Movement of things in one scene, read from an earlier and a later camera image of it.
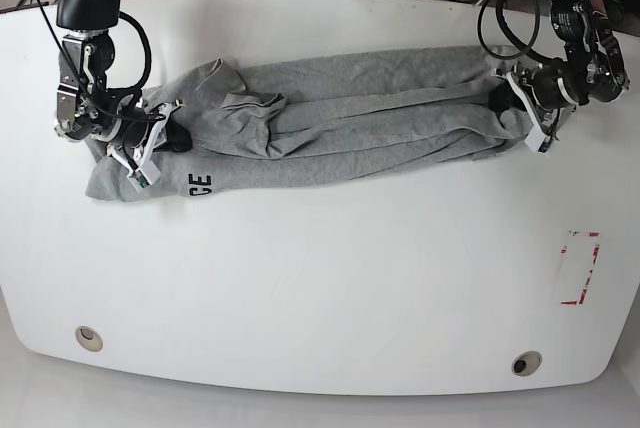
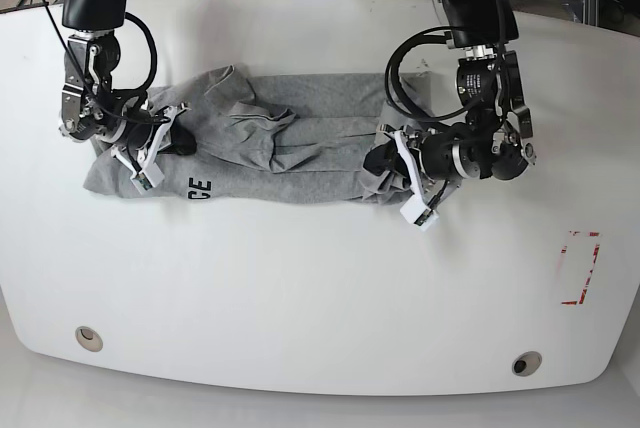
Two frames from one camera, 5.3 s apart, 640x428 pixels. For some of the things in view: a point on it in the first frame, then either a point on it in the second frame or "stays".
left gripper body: [137, 132] stays
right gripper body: [549, 98] to [431, 156]
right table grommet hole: [526, 363] stays
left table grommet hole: [89, 338] stays
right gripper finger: [503, 97] to [383, 158]
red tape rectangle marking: [591, 269] stays
